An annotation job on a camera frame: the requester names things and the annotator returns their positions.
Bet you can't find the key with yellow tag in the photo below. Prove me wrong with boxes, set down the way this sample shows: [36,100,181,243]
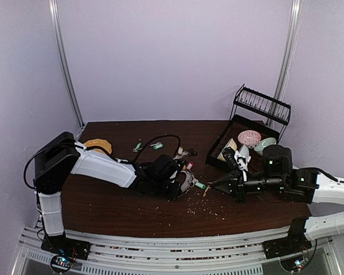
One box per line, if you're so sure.
[203,183,212,197]

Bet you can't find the metal keyring with red handle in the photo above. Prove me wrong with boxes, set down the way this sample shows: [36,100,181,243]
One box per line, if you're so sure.
[178,162,202,196]

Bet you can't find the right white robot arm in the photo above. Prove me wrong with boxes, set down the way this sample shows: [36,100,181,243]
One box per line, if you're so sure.
[208,144,344,259]

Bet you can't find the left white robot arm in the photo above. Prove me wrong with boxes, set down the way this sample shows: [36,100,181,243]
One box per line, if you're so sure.
[23,132,183,262]

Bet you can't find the keys with yellow tag cluster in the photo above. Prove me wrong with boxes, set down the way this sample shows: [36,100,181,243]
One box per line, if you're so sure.
[173,147,197,160]

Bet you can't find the light blue ribbed bowl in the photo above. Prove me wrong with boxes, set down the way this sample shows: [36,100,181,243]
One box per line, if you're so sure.
[239,144,251,159]

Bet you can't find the yellow checked bowl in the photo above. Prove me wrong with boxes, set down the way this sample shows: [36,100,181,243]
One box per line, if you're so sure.
[217,138,237,162]

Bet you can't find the key with light green tag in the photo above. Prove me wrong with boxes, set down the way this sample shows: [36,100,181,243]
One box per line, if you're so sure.
[150,142,163,150]

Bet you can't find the pale green bowl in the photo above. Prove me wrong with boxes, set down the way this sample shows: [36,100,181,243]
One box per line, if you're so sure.
[254,137,277,155]

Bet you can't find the key with dark green tag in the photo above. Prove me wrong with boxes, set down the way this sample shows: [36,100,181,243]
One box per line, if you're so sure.
[132,142,143,152]

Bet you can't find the pink patterned bowl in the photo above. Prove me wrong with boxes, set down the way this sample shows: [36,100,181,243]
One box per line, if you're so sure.
[237,130,261,149]

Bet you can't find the yellow dotted plate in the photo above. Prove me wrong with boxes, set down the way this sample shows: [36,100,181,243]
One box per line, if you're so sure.
[84,139,112,154]

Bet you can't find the black dish rack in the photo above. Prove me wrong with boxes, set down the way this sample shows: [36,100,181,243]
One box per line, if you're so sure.
[205,85,291,172]

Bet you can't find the green tag on ring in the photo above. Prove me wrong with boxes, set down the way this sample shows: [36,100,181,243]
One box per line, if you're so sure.
[194,182,206,190]

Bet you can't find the red tag on ring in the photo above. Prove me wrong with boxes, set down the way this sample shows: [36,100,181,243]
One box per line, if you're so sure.
[186,162,194,170]

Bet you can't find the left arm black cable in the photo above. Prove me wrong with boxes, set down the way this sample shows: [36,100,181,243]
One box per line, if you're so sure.
[74,134,182,170]

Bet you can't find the right aluminium frame post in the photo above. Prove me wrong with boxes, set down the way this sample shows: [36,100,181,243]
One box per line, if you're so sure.
[273,0,303,101]

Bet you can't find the aluminium frame post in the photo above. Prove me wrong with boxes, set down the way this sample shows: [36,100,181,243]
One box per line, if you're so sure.
[273,0,303,101]
[48,0,85,128]

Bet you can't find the left aluminium frame post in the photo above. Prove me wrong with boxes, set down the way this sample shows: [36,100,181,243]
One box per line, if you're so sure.
[48,0,85,128]

